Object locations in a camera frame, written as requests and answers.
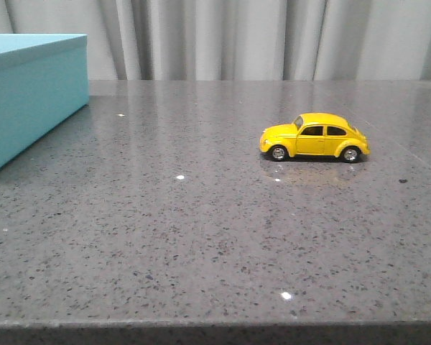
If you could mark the yellow toy beetle car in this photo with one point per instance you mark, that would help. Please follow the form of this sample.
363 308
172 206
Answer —
314 134

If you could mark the light blue box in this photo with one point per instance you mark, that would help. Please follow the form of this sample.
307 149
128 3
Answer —
43 81

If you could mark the grey curtain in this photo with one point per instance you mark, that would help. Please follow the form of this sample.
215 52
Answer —
239 40

